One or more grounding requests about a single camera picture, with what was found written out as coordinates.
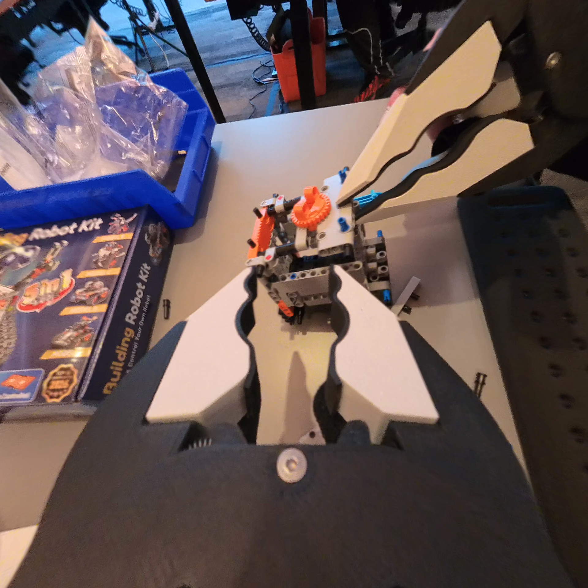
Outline blue plastic bin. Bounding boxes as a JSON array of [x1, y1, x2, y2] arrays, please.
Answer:
[[0, 69, 217, 230]]

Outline orange container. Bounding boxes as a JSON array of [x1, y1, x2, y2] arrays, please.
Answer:
[[271, 9, 329, 104]]

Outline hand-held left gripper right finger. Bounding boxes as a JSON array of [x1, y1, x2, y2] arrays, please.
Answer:
[[317, 264, 440, 428]]

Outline blue robot kit box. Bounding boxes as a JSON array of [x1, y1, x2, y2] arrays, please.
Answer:
[[0, 207, 175, 405]]

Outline black studded panel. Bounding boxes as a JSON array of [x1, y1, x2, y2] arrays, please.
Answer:
[[458, 184, 588, 588]]

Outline orange gear frame assembly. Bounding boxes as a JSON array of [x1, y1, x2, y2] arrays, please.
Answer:
[[244, 184, 396, 322]]

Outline clear plastic bags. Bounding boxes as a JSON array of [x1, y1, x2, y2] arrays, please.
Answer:
[[0, 19, 189, 184]]

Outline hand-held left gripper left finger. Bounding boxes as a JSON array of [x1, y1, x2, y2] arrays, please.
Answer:
[[145, 269, 261, 425]]

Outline black pole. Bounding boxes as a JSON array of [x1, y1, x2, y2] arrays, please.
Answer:
[[166, 0, 226, 125]]

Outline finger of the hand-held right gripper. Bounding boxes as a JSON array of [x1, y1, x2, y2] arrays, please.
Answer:
[[354, 116, 539, 224], [336, 21, 506, 206]]

